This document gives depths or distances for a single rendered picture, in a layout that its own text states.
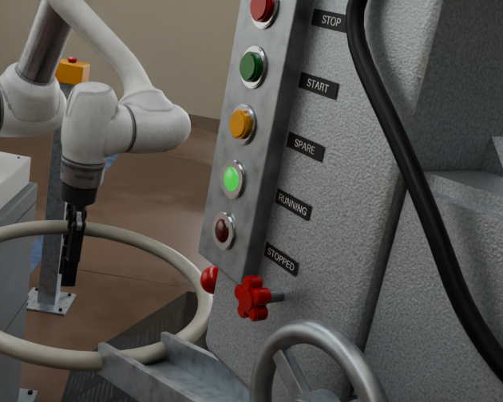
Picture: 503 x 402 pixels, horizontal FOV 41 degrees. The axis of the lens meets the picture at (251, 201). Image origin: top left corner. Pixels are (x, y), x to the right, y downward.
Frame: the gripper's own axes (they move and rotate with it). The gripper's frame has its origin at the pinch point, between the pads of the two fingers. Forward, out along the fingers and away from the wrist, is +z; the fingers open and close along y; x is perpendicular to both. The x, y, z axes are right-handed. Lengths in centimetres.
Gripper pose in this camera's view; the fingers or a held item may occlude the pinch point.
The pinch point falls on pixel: (68, 266)
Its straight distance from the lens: 152.8
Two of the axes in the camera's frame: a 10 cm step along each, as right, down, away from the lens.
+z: -2.3, 9.1, 3.6
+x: 9.2, 0.8, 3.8
